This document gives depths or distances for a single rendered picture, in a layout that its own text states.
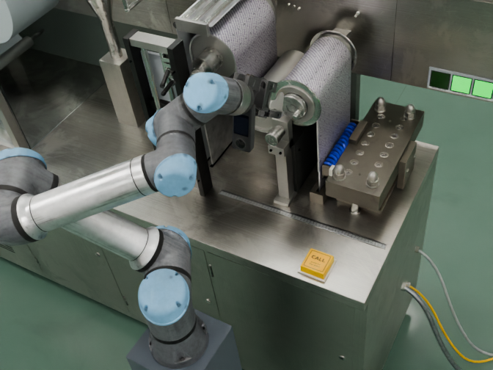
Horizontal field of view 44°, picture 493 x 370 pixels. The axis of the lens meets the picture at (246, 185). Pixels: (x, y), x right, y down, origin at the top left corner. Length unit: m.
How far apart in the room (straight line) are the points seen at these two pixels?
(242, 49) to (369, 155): 0.48
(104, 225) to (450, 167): 2.24
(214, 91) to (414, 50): 0.83
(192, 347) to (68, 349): 1.33
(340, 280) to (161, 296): 0.51
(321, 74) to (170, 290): 0.69
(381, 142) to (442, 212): 1.27
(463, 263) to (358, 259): 1.24
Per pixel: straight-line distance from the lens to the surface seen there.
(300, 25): 1.92
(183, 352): 1.53
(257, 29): 1.75
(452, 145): 3.43
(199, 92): 1.14
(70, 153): 2.20
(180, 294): 1.40
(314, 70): 1.65
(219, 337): 1.59
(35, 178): 1.35
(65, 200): 1.18
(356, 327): 1.79
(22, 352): 2.88
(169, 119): 1.18
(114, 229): 1.43
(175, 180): 1.08
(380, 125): 1.90
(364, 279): 1.67
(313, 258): 1.68
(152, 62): 1.69
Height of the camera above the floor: 2.25
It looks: 45 degrees down
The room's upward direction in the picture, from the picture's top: 8 degrees counter-clockwise
